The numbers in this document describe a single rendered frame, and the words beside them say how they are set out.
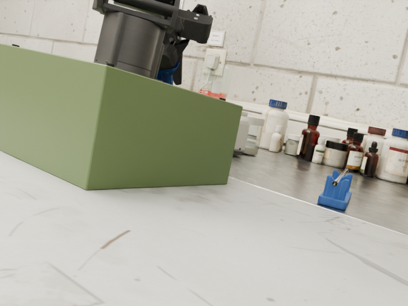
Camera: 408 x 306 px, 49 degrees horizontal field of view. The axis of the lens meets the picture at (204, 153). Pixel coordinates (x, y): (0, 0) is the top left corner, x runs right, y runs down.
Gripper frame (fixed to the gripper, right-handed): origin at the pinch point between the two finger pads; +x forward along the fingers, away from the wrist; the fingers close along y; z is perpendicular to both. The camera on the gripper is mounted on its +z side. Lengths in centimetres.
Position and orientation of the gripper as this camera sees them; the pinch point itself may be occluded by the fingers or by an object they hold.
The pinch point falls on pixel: (170, 74)
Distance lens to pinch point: 75.8
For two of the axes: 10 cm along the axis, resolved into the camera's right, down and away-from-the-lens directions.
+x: 1.7, 8.7, 4.7
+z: 9.8, -1.0, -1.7
